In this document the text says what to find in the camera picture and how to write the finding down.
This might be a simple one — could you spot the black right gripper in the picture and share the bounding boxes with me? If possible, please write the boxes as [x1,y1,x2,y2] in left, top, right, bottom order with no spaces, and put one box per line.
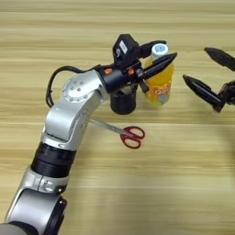
[182,46,235,114]

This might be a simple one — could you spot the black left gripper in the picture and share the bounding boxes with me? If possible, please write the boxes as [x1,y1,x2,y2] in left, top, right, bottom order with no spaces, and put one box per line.
[97,39,179,95]

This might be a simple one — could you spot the orange juice bottle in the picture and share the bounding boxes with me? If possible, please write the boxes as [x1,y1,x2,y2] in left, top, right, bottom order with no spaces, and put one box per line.
[142,42,175,107]

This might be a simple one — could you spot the left gripper labelled black box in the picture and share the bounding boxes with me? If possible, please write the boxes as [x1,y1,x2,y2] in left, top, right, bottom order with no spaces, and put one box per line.
[112,33,140,70]

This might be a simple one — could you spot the black pen holder cup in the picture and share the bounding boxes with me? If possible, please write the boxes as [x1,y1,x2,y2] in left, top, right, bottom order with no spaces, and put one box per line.
[108,86,138,116]

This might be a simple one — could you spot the red handled scissors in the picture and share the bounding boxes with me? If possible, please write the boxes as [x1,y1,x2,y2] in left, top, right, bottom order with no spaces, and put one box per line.
[88,117,146,151]

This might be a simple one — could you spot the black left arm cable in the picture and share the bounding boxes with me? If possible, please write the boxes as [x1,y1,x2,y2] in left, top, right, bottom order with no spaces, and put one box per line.
[45,64,102,109]

